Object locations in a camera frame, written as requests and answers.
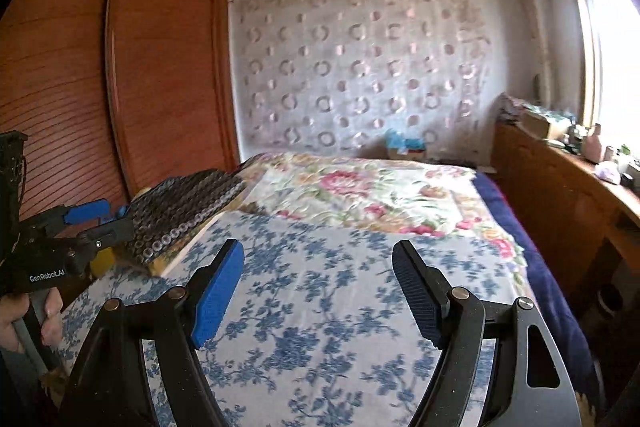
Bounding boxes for pink bottle on cabinet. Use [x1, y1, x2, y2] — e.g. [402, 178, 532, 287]
[580, 124, 604, 164]

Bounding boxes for navy blue blanket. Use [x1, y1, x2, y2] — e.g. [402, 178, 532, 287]
[473, 171, 600, 407]

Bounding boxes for circle-patterned sheer curtain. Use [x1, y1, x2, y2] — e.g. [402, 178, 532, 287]
[230, 0, 491, 162]

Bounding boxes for yellow plush toy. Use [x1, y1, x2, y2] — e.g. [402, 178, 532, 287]
[90, 247, 116, 279]

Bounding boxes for long wooden side cabinet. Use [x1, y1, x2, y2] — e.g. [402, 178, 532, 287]
[491, 120, 640, 308]

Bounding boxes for brown wooden wardrobe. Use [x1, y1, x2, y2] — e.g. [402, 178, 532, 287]
[1, 0, 240, 218]

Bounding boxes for box with blue items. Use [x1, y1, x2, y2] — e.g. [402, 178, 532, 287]
[385, 129, 426, 161]

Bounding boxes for cardboard box on cabinet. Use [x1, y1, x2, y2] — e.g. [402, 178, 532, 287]
[518, 110, 570, 140]

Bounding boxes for window with wooden frame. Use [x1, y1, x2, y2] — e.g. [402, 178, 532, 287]
[576, 0, 639, 154]

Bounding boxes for pink floral bed quilt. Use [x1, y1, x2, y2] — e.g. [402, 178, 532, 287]
[234, 150, 532, 287]

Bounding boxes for tied patterned window curtain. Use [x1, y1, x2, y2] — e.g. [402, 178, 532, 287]
[522, 0, 554, 107]

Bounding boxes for navy patterned silk garment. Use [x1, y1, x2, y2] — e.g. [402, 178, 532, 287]
[124, 169, 245, 269]

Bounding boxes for person's left hand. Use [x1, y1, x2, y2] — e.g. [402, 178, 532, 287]
[1, 287, 63, 353]

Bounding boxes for blue floral white sheet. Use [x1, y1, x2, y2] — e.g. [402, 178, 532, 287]
[56, 208, 526, 427]

